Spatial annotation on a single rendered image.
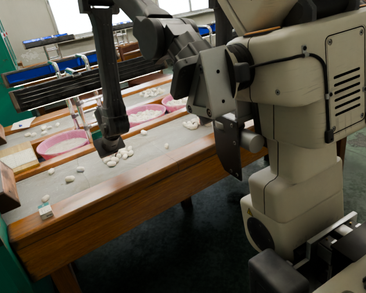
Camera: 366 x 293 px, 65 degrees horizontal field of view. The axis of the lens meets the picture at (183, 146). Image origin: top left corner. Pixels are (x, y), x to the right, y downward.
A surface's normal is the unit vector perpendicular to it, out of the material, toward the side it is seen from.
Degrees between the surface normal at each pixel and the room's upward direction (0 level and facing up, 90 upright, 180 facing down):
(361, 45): 82
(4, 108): 90
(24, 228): 0
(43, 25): 90
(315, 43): 82
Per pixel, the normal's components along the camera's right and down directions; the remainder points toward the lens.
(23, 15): 0.47, 0.34
